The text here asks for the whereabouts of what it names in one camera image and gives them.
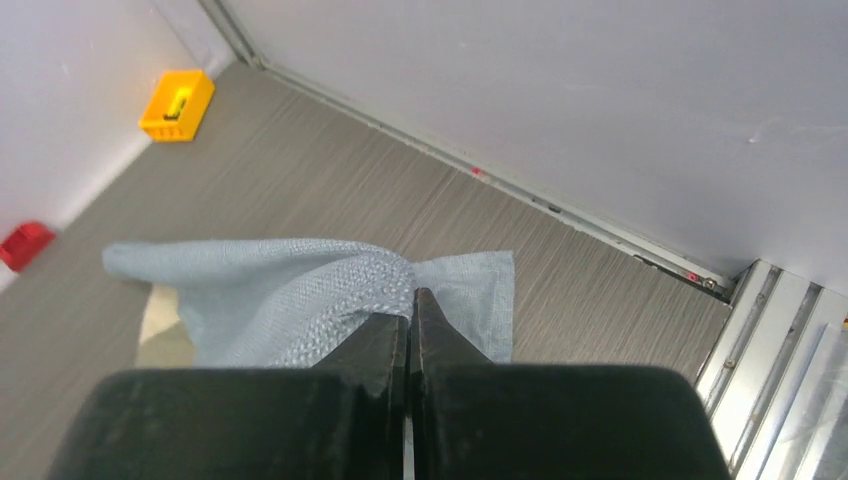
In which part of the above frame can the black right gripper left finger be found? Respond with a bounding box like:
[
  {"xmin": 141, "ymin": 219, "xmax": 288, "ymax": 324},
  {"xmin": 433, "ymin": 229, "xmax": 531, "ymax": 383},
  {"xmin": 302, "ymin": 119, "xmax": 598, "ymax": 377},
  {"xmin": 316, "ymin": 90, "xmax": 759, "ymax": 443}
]
[{"xmin": 49, "ymin": 314, "xmax": 408, "ymax": 479}]

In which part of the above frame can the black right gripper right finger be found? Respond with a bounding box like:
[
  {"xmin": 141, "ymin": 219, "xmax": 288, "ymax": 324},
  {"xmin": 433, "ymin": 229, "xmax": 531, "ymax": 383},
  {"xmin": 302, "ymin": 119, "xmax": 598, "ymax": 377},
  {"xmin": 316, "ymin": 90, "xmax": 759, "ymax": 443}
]
[{"xmin": 410, "ymin": 288, "xmax": 729, "ymax": 479}]

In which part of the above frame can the blue pillowcase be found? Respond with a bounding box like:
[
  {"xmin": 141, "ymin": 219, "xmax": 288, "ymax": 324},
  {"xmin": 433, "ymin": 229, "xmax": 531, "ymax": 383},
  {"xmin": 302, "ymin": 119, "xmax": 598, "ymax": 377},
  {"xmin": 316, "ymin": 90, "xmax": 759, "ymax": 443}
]
[{"xmin": 102, "ymin": 239, "xmax": 515, "ymax": 368}]

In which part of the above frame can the cream pillow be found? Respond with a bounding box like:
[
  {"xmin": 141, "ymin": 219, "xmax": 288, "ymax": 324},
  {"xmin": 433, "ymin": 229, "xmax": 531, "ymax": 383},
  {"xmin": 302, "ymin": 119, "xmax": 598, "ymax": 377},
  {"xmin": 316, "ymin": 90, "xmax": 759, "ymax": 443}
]
[{"xmin": 135, "ymin": 285, "xmax": 195, "ymax": 368}]

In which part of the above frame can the yellow plastic bin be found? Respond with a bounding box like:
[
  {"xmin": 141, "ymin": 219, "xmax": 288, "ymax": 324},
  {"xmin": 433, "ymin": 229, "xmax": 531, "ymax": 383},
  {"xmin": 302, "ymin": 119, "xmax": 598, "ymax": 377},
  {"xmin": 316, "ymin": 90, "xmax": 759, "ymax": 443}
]
[{"xmin": 139, "ymin": 70, "xmax": 215, "ymax": 143}]

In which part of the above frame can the red toy block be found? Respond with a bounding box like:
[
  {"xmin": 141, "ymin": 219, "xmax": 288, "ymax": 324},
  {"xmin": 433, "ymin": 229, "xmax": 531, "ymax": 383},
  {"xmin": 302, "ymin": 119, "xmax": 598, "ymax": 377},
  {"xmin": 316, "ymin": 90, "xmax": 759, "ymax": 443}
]
[{"xmin": 1, "ymin": 221, "xmax": 56, "ymax": 273}]

